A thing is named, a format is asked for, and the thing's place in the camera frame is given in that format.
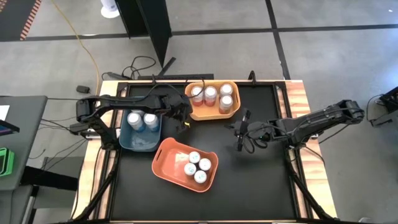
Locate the black power adapter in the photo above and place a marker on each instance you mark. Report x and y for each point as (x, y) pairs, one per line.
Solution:
(83, 89)

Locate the blue silver energy drink can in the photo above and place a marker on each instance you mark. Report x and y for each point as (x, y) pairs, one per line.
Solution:
(194, 157)
(190, 169)
(205, 164)
(200, 176)

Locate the black equipment stand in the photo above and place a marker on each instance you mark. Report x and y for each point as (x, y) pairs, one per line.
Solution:
(388, 104)

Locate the black aluminium table frame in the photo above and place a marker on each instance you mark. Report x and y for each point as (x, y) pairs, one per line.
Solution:
(109, 199)

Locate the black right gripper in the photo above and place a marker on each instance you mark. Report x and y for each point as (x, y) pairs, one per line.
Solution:
(258, 130)

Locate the black clamp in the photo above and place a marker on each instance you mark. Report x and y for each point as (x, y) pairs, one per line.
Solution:
(153, 79)
(252, 77)

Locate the black standing cabinet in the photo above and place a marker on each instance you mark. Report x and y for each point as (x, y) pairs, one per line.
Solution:
(149, 18)

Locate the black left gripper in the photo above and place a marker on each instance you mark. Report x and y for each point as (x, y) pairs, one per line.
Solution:
(175, 107)

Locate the white round pedestal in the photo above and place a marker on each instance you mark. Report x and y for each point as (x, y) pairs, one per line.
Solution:
(109, 11)

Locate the black mat with orange stripes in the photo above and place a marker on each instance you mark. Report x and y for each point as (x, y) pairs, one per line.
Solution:
(15, 18)

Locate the white paper sheet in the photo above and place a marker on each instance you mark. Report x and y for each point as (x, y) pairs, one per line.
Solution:
(3, 112)

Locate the yellow plastic bin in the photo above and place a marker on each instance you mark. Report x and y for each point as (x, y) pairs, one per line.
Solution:
(205, 113)

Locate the dark tablet device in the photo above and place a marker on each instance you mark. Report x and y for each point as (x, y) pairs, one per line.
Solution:
(7, 127)

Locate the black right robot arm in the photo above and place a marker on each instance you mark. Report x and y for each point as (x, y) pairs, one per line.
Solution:
(326, 118)

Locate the grey side table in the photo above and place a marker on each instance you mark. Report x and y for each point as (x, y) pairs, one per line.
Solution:
(25, 140)
(15, 205)

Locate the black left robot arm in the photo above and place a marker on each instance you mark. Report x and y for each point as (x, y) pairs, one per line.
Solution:
(124, 102)

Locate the orange plastic bin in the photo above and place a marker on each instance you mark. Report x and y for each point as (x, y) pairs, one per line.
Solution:
(169, 165)

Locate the black power brick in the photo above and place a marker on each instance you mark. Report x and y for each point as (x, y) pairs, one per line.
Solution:
(115, 75)

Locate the black floor beam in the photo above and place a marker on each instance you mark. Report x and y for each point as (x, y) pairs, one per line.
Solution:
(49, 179)

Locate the blue plastic bin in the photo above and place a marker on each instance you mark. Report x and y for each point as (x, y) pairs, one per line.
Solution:
(140, 141)

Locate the green plastic tray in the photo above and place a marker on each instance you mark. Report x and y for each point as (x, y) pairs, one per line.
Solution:
(11, 161)

